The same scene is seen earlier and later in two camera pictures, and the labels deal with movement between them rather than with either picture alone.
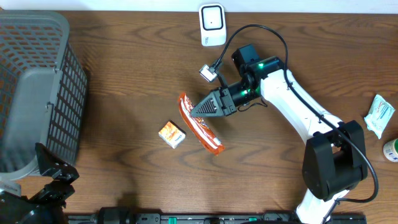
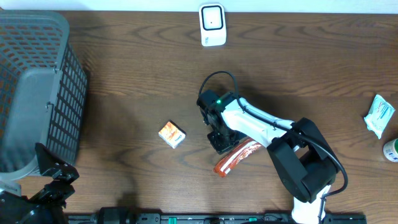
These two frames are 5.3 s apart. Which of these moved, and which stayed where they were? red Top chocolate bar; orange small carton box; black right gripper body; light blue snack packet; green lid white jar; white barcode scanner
Moved: red Top chocolate bar; black right gripper body
Stayed: white barcode scanner; orange small carton box; green lid white jar; light blue snack packet
